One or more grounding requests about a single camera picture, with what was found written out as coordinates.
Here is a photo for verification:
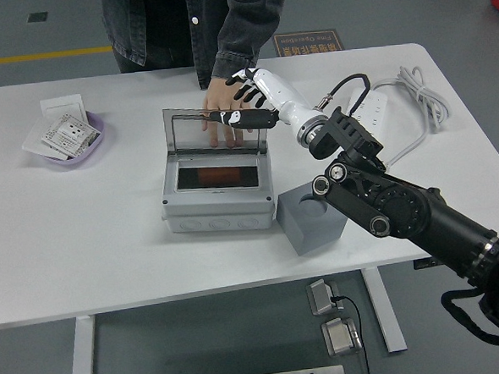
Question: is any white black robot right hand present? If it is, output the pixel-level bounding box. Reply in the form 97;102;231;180
201;62;328;140

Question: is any person's left hand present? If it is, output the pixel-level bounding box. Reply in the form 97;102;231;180
199;74;256;151

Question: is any grey electrical box with flap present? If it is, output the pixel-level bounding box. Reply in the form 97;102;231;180
155;102;277;235

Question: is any grey cube with round hole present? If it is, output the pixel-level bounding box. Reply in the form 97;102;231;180
274;179;351;258

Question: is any metal floor socket box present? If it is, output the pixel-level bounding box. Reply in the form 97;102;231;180
305;277;346;318
320;315;365;358

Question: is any brown floor sign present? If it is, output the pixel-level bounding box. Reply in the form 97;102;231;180
272;29;344;58

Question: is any white power strip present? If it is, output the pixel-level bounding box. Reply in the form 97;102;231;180
344;85;391;148

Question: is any person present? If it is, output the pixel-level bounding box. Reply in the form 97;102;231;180
101;0;298;97

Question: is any purple plastic tray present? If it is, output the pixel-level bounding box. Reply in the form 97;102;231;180
28;109;108;173

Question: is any white socket panel with print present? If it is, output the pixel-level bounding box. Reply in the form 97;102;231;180
38;111;102;161

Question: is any white flat panel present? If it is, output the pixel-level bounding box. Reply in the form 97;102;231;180
20;129;71;162

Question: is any black table control panel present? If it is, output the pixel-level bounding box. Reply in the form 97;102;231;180
414;256;441;270

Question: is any white power cord with plug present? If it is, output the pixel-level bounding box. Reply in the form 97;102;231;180
369;63;455;173

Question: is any plain white switch plate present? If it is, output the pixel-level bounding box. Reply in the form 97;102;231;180
39;93;89;124

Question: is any thin black floor cable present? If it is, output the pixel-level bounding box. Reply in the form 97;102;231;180
330;293;371;374

